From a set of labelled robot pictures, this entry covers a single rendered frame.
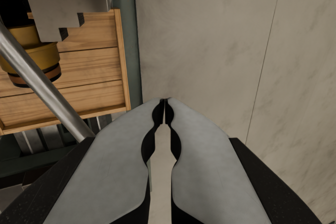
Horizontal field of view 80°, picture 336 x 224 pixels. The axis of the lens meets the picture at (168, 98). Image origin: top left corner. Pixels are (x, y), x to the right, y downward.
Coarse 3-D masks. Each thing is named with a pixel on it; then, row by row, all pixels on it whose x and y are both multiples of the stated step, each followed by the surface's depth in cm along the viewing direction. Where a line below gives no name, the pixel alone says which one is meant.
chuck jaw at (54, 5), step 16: (32, 0) 28; (48, 0) 28; (64, 0) 28; (80, 0) 29; (96, 0) 29; (48, 16) 29; (64, 16) 29; (80, 16) 31; (48, 32) 30; (64, 32) 32
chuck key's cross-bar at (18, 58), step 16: (0, 32) 12; (0, 48) 12; (16, 48) 12; (16, 64) 12; (32, 64) 13; (32, 80) 13; (48, 80) 13; (48, 96) 13; (64, 112) 14; (80, 128) 14
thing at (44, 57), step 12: (12, 24) 32; (24, 24) 33; (24, 36) 29; (36, 36) 30; (24, 48) 29; (36, 48) 29; (48, 48) 31; (0, 60) 29; (36, 60) 30; (48, 60) 32; (12, 72) 30; (48, 72) 33; (60, 72) 36; (24, 84) 32
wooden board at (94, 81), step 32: (96, 32) 53; (64, 64) 54; (96, 64) 57; (0, 96) 52; (32, 96) 54; (64, 96) 58; (96, 96) 61; (128, 96) 63; (0, 128) 53; (32, 128) 56
